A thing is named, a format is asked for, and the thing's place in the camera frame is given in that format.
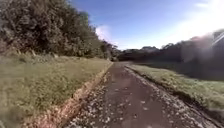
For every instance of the grey asphalt path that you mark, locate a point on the grey asphalt path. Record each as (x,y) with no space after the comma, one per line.
(128,96)

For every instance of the brown dirt strip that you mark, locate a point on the brown dirt strip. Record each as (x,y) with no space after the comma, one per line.
(71,106)

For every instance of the grass field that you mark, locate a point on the grass field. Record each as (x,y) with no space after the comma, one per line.
(40,80)

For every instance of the row of trees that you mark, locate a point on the row of trees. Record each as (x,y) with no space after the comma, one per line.
(46,26)

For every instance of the grass verge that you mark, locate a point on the grass verge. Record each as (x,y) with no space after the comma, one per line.
(190,83)

